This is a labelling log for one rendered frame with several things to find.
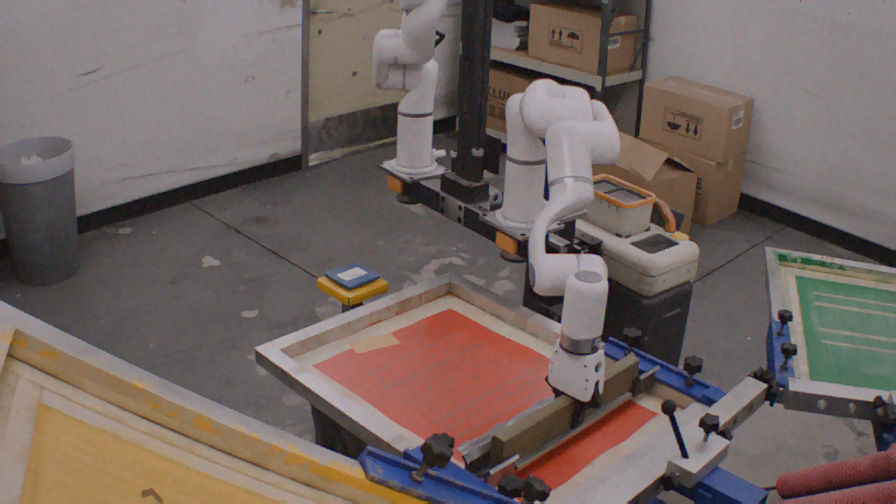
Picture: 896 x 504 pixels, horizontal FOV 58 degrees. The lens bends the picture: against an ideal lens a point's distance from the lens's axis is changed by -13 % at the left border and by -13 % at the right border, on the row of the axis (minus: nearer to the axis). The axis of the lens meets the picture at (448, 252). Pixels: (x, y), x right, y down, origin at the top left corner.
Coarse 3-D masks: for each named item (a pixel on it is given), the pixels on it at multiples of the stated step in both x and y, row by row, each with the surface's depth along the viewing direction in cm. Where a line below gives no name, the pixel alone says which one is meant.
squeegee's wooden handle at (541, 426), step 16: (608, 368) 175; (624, 368) 176; (608, 384) 172; (624, 384) 178; (560, 400) 165; (608, 400) 175; (528, 416) 160; (544, 416) 160; (560, 416) 163; (512, 432) 155; (528, 432) 157; (544, 432) 161; (560, 432) 165; (496, 448) 154; (512, 448) 155; (528, 448) 159; (496, 464) 156
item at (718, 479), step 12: (720, 468) 149; (708, 480) 146; (720, 480) 145; (732, 480) 145; (744, 480) 145; (684, 492) 149; (696, 492) 147; (708, 492) 145; (720, 492) 143; (732, 492) 142; (744, 492) 142; (756, 492) 142; (768, 492) 142
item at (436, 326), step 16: (432, 320) 212; (448, 320) 212; (464, 320) 212; (400, 336) 204; (416, 336) 205; (432, 336) 205; (480, 336) 206; (496, 336) 206; (512, 352) 200; (528, 352) 200; (544, 368) 194; (608, 416) 178; (624, 416) 178; (640, 416) 178; (592, 432) 173; (608, 432) 173; (624, 432) 173; (592, 448) 168; (608, 448) 168
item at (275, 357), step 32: (416, 288) 218; (448, 288) 223; (480, 288) 220; (352, 320) 203; (384, 320) 211; (512, 320) 211; (544, 320) 207; (256, 352) 190; (288, 352) 192; (288, 384) 183; (320, 384) 179; (352, 416) 169; (384, 448) 164; (640, 448) 163; (608, 480) 154
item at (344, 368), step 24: (336, 360) 194; (360, 360) 194; (384, 360) 195; (360, 384) 186; (384, 408) 178; (408, 408) 179; (432, 432) 172; (480, 432) 172; (456, 456) 165; (552, 456) 166; (576, 456) 166; (552, 480) 159
